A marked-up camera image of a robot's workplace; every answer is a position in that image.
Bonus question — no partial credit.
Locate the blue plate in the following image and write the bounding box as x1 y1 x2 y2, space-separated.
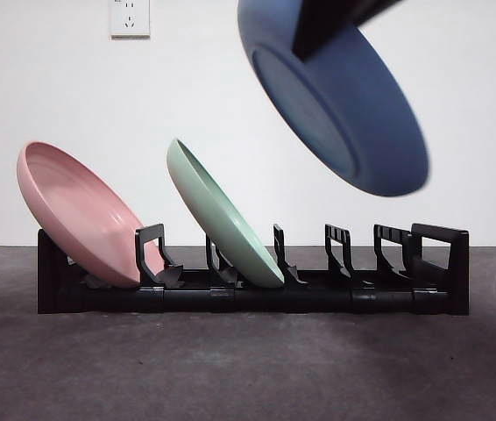
237 0 430 197

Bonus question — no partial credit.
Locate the green plate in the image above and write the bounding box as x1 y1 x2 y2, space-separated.
167 137 286 289

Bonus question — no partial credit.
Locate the pink plate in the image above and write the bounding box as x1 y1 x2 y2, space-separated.
16 139 166 289

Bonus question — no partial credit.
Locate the black plastic dish rack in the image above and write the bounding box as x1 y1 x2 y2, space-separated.
37 222 471 317

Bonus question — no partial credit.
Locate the white wall socket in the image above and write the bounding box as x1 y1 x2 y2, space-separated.
109 0 152 39

